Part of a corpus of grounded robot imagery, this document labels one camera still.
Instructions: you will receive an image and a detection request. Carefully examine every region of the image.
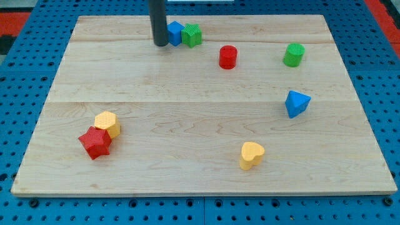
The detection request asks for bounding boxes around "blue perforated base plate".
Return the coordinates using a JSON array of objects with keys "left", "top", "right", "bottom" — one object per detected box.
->
[{"left": 1, "top": 1, "right": 399, "bottom": 224}]

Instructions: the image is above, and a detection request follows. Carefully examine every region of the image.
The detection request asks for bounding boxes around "red star block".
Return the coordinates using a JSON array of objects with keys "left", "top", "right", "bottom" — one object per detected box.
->
[{"left": 78, "top": 126, "right": 112, "bottom": 160}]

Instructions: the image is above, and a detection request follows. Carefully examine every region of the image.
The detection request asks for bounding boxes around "green star block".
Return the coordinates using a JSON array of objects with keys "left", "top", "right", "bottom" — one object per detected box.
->
[{"left": 181, "top": 24, "right": 203, "bottom": 48}]

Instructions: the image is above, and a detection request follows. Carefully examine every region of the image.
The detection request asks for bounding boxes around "blue cube block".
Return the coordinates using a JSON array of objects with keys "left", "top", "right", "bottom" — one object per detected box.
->
[{"left": 167, "top": 21, "right": 184, "bottom": 46}]

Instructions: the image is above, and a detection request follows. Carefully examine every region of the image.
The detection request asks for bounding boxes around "yellow hexagon block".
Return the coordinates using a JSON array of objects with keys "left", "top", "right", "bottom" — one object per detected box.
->
[{"left": 94, "top": 111, "right": 121, "bottom": 139}]

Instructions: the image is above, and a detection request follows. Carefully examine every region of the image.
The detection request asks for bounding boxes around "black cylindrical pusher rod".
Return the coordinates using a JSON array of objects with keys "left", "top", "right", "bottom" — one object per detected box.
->
[{"left": 148, "top": 0, "right": 169, "bottom": 47}]

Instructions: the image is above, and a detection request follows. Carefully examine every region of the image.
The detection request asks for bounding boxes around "blue triangle block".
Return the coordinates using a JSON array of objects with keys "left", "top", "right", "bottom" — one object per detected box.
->
[{"left": 285, "top": 90, "right": 311, "bottom": 119}]

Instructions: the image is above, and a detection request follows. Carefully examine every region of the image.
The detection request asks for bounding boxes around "yellow heart block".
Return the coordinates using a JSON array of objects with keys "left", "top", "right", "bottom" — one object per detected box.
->
[{"left": 239, "top": 141, "right": 265, "bottom": 171}]

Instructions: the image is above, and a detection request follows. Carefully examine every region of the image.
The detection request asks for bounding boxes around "wooden board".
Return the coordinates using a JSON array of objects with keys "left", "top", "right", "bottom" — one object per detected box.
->
[{"left": 11, "top": 14, "right": 397, "bottom": 198}]

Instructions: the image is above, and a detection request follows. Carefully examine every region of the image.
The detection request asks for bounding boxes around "green cylinder block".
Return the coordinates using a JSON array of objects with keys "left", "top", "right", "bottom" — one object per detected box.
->
[{"left": 282, "top": 43, "right": 305, "bottom": 68}]

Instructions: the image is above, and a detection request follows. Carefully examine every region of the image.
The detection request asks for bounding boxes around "red cylinder block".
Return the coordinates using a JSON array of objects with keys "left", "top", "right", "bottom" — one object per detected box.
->
[{"left": 219, "top": 45, "right": 238, "bottom": 69}]

